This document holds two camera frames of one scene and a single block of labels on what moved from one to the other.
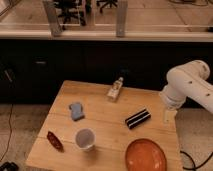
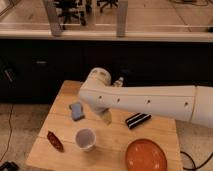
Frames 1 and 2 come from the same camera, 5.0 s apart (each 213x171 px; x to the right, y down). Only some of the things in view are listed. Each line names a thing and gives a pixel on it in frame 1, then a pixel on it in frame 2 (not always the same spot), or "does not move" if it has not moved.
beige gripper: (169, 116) -> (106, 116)
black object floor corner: (9, 166) does not move
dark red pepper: (56, 142) does not move
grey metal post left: (53, 22) does not move
